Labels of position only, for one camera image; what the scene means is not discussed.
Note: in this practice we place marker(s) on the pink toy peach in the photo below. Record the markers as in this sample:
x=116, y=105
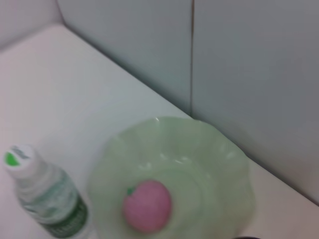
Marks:
x=148, y=206

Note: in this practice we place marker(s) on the clear green-label water bottle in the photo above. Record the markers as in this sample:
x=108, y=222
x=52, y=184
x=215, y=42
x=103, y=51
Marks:
x=49, y=196

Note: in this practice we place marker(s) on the pale green wavy fruit plate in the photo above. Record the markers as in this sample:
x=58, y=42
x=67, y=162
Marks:
x=199, y=161

